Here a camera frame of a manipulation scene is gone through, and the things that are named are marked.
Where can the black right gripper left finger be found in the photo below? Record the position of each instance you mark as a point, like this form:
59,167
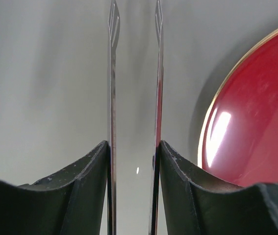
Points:
67,202

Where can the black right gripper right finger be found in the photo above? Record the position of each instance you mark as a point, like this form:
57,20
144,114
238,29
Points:
198,203

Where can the metal serving tongs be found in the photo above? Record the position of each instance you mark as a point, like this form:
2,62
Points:
113,38

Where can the round dark red plate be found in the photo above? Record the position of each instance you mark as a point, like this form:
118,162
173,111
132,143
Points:
239,137

